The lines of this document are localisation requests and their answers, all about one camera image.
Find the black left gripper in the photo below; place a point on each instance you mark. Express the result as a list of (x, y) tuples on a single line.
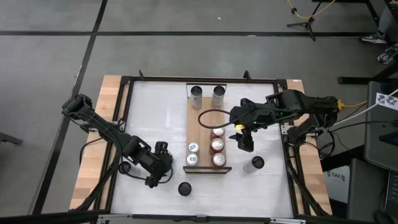
[(160, 165)]

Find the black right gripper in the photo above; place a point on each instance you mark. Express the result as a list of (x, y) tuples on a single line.
[(252, 116)]

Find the blue silver Red Bull can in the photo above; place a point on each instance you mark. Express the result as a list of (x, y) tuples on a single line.
[(193, 147), (191, 159)]

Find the red Coca-Cola can white lettering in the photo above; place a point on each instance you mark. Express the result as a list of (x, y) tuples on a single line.
[(218, 132)]

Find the white Celsius can red band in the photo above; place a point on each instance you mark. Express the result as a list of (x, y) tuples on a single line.
[(218, 96), (184, 188)]

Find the red Coca-Cola can black lettering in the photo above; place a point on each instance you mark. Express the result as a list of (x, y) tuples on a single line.
[(217, 144)]

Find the white slim beverage can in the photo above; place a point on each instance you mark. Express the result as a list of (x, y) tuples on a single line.
[(196, 96), (124, 167)]

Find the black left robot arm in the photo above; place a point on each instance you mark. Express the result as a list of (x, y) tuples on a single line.
[(102, 129)]

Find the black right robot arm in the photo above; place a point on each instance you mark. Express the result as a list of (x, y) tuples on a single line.
[(311, 105)]

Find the white can palm tree print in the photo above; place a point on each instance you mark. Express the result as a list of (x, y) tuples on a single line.
[(255, 164)]

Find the white table mat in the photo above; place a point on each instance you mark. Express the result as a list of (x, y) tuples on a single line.
[(248, 199)]

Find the white labelled box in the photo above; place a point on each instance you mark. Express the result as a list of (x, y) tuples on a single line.
[(337, 183)]

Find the black tripod stand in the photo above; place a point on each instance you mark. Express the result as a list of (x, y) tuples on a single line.
[(308, 22)]

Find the grey cabinet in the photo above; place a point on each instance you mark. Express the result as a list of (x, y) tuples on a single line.
[(376, 140)]

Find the white paper tag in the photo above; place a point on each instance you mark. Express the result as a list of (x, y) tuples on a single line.
[(387, 101)]

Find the dark grey desk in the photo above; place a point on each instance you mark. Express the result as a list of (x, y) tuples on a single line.
[(367, 193)]

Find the person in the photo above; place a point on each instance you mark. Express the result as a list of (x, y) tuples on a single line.
[(373, 38)]

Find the black chair base leg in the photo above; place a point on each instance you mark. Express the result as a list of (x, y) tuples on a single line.
[(11, 138)]

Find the black computer mouse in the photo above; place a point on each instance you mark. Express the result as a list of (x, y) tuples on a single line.
[(384, 219)]

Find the wooden shelf with black rail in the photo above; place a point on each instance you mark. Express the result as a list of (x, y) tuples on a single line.
[(203, 140)]

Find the black aluminium table frame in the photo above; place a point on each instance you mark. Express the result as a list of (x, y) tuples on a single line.
[(202, 79)]

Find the black camera mount crossbar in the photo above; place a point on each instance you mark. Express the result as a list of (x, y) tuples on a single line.
[(202, 218)]

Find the black desk leg frame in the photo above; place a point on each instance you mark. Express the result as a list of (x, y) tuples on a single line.
[(357, 80)]

